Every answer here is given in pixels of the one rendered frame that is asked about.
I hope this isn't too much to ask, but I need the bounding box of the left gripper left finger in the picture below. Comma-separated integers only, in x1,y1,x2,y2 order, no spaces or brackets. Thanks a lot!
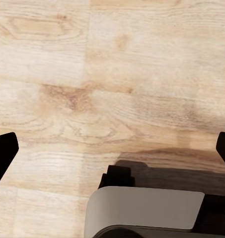
0,132,19,180

